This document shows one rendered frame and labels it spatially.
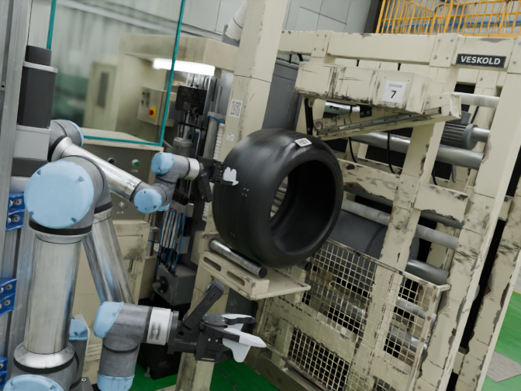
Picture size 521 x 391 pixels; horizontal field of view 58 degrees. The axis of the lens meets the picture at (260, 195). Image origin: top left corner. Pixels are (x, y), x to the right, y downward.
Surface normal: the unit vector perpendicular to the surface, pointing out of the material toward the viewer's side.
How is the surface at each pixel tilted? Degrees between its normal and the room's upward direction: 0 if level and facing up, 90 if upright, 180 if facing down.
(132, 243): 90
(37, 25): 90
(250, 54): 90
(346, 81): 90
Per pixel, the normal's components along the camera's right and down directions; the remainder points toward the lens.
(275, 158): 0.15, -0.31
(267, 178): 0.03, -0.14
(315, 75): -0.73, -0.02
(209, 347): 0.15, 0.07
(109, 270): 0.45, 0.13
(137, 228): 0.66, 0.27
